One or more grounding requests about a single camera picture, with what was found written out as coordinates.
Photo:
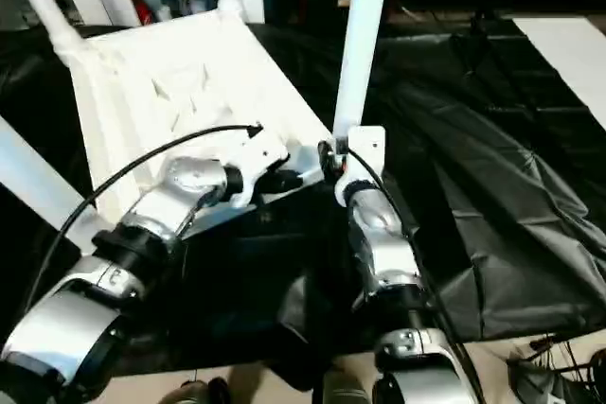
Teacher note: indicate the white plastic table top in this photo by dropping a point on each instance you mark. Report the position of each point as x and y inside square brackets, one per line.
[142, 68]

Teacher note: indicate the black mat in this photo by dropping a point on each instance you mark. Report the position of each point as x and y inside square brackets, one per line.
[497, 186]

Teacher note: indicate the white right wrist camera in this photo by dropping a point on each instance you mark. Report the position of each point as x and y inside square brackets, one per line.
[367, 144]

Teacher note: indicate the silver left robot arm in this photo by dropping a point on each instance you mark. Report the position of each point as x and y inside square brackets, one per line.
[156, 215]

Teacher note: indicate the black box with label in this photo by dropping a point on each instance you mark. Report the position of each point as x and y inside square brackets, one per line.
[535, 382]

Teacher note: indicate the white flat board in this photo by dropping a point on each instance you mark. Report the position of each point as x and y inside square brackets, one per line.
[568, 58]

